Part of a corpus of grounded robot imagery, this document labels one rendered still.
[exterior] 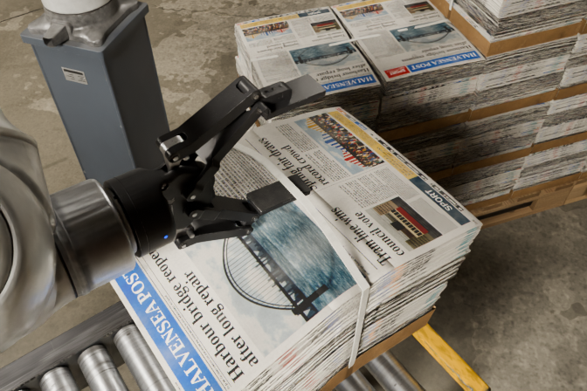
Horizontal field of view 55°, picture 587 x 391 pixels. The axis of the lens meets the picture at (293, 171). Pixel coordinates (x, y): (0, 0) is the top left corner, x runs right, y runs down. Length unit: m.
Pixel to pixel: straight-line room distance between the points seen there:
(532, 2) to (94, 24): 1.03
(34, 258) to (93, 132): 1.21
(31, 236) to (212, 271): 0.37
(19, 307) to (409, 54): 1.32
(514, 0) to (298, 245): 1.01
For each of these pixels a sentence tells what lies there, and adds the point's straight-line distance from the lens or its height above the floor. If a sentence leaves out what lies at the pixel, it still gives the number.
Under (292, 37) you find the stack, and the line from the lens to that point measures 1.55.
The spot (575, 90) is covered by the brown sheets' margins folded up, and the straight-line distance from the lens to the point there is 1.89.
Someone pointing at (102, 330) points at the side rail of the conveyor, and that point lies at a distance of 1.06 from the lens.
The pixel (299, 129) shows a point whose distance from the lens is 0.79.
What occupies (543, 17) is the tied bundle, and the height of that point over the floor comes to 0.92.
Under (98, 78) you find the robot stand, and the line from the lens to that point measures 1.35.
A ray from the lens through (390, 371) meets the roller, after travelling 0.99.
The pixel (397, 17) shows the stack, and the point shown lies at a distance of 1.66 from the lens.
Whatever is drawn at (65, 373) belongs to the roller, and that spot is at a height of 0.79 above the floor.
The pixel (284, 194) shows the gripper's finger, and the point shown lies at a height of 1.22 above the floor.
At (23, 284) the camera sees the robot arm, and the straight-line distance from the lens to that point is 0.29.
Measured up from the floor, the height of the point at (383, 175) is 1.15.
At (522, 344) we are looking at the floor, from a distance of 2.02.
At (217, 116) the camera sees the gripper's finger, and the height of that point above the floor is 1.38.
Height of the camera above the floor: 1.70
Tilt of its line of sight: 47 degrees down
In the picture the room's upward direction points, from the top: straight up
